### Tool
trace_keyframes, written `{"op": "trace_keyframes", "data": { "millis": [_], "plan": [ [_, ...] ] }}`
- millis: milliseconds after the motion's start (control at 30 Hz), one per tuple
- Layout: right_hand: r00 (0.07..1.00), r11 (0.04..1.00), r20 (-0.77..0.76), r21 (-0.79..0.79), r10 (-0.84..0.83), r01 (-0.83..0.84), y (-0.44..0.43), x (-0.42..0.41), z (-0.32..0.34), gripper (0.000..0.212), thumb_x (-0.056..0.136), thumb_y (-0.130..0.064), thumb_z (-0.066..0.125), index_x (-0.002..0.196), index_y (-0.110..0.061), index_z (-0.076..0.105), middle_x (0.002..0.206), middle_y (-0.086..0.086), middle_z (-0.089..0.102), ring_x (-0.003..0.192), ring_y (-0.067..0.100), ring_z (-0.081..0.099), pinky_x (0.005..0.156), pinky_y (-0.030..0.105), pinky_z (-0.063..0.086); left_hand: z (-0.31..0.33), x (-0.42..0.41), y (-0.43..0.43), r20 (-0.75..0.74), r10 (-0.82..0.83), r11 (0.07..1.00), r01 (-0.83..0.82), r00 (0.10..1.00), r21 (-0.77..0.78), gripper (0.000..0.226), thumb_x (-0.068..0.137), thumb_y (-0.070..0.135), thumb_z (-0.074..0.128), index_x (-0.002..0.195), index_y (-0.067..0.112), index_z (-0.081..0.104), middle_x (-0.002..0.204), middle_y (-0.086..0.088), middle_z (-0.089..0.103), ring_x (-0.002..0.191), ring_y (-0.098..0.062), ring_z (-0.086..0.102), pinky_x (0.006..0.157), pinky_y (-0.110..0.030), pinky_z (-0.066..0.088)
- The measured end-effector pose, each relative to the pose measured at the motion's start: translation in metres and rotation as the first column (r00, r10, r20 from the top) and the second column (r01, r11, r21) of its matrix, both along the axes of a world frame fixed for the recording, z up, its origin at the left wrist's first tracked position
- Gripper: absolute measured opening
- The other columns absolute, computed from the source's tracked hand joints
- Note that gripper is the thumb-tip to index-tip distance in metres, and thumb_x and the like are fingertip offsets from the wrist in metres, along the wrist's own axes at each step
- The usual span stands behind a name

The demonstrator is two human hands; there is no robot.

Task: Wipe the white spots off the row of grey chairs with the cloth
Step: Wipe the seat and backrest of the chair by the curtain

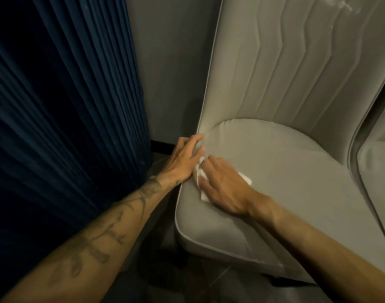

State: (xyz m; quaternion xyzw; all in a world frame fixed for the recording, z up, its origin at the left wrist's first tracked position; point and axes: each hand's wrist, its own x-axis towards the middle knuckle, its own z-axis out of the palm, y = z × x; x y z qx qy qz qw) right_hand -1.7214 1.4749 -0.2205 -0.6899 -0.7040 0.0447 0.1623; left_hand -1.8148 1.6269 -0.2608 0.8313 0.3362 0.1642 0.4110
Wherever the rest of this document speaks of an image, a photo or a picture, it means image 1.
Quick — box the person's left hand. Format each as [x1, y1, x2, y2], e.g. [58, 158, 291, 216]
[156, 134, 206, 186]

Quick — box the person's right hand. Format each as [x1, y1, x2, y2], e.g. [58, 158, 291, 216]
[197, 155, 269, 218]

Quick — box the white cleaning cloth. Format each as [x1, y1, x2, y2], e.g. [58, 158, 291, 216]
[194, 156, 253, 202]

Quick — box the grey padded chair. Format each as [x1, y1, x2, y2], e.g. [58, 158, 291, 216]
[174, 0, 385, 284]
[349, 69, 385, 253]

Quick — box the person's right forearm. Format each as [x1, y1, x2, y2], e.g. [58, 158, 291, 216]
[252, 192, 385, 303]

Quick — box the person's left forearm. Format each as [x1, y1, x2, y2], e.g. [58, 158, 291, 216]
[0, 176, 177, 303]

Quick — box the dark blue ribbed fabric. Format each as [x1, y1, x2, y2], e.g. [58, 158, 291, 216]
[0, 0, 154, 300]

